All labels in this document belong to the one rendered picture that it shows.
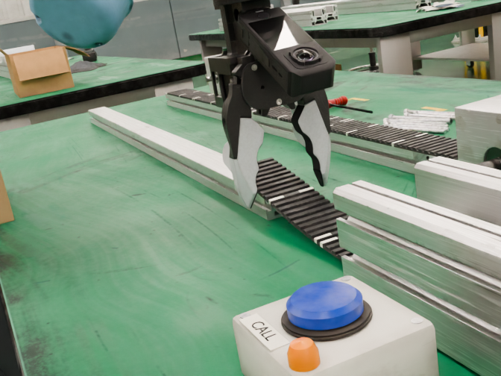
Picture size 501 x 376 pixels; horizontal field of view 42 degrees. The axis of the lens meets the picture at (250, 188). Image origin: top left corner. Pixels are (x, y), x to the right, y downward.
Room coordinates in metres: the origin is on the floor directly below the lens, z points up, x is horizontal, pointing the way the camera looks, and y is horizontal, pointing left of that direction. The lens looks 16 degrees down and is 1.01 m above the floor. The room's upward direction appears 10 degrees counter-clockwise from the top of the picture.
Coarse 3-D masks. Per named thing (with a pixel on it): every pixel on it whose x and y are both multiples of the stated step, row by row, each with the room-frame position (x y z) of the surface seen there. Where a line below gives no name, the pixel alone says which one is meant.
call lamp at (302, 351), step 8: (296, 344) 0.27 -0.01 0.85; (304, 344) 0.27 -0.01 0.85; (312, 344) 0.27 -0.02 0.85; (288, 352) 0.27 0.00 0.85; (296, 352) 0.27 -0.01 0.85; (304, 352) 0.27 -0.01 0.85; (312, 352) 0.27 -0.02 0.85; (288, 360) 0.27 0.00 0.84; (296, 360) 0.27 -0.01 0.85; (304, 360) 0.27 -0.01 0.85; (312, 360) 0.27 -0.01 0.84; (320, 360) 0.27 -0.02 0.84; (296, 368) 0.27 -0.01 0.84; (304, 368) 0.27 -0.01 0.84; (312, 368) 0.27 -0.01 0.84
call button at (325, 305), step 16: (304, 288) 0.32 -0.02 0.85; (320, 288) 0.32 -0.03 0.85; (336, 288) 0.32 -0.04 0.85; (352, 288) 0.31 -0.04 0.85; (288, 304) 0.31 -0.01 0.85; (304, 304) 0.30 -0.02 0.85; (320, 304) 0.30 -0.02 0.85; (336, 304) 0.30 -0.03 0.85; (352, 304) 0.30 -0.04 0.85; (304, 320) 0.30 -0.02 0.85; (320, 320) 0.29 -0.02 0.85; (336, 320) 0.29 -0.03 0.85; (352, 320) 0.29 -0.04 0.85
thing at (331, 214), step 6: (330, 210) 0.59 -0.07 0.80; (336, 210) 0.59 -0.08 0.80; (306, 216) 0.59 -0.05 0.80; (312, 216) 0.59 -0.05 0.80; (318, 216) 0.59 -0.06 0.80; (324, 216) 0.58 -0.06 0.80; (330, 216) 0.58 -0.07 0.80; (336, 216) 0.58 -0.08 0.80; (342, 216) 0.58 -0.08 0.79; (294, 222) 0.58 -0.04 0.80; (300, 222) 0.58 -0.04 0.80; (306, 222) 0.58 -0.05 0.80; (312, 222) 0.57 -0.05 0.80; (318, 222) 0.58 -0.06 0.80; (300, 228) 0.57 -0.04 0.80
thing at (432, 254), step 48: (336, 192) 0.45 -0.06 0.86; (384, 192) 0.42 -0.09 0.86; (432, 192) 0.46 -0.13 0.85; (480, 192) 0.41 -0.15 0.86; (384, 240) 0.40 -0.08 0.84; (432, 240) 0.35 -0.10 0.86; (480, 240) 0.32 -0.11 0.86; (384, 288) 0.40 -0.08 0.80; (432, 288) 0.35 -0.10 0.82; (480, 288) 0.32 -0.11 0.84; (480, 336) 0.32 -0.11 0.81
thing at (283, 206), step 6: (312, 192) 0.63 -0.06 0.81; (318, 192) 0.63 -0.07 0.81; (294, 198) 0.62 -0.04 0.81; (300, 198) 0.62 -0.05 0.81; (306, 198) 0.63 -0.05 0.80; (312, 198) 0.62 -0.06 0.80; (318, 198) 0.62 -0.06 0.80; (324, 198) 0.62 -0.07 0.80; (276, 204) 0.62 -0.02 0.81; (282, 204) 0.62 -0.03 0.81; (288, 204) 0.62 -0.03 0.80; (294, 204) 0.61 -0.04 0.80; (300, 204) 0.61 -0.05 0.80; (306, 204) 0.62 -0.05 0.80; (282, 210) 0.61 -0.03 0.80
